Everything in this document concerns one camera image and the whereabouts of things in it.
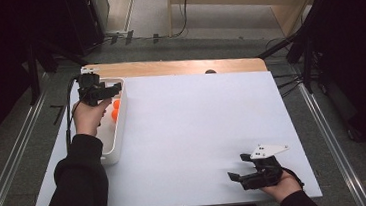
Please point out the white plastic bin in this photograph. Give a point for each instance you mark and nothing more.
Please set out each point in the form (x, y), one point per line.
(123, 128)

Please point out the orange ball with black mark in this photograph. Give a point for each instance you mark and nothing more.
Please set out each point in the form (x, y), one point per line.
(115, 114)

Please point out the black cabinet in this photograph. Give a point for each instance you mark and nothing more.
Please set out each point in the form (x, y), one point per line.
(80, 21)

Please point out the person's left hand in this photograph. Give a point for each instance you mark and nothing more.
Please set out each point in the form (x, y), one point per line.
(87, 119)

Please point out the wooden table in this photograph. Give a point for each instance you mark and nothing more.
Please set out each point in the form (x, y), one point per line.
(168, 67)

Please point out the black metal stand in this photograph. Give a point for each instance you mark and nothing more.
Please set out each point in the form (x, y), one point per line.
(34, 79)
(307, 65)

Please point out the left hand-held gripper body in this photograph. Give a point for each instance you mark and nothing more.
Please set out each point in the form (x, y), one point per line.
(90, 91)

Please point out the metal floor rail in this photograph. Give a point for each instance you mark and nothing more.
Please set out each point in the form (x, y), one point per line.
(333, 143)
(11, 158)

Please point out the person's right hand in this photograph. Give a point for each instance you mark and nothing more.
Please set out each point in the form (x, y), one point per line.
(282, 191)

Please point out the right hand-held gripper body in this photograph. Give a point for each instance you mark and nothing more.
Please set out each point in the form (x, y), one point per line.
(264, 177)

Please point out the white board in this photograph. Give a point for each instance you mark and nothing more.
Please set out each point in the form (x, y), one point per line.
(190, 132)

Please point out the plain orange ball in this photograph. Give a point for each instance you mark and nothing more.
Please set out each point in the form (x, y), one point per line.
(117, 104)

